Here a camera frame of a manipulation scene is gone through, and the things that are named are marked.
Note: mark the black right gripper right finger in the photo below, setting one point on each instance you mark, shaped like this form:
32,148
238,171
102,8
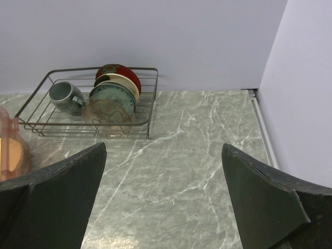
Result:
274,209

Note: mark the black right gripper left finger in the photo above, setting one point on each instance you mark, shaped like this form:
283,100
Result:
51,207

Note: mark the tan bottom plate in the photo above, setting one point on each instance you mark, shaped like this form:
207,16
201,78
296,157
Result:
11,154

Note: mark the pink transparent plastic bin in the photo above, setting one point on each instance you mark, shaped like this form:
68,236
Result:
10,129

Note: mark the beige crackle plate in rack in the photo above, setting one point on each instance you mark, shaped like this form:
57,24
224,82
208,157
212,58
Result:
107,118

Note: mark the grey ceramic mug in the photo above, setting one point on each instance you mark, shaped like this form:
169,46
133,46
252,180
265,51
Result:
67,98

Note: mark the cream plate in rack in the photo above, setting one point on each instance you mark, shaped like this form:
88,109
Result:
120,79

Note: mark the red floral plate in rack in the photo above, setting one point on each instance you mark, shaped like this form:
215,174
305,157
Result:
119,69

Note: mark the aluminium table edge rail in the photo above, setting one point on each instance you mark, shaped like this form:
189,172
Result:
261,145

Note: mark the metal wire dish rack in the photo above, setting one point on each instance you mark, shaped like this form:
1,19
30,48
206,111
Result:
41,117

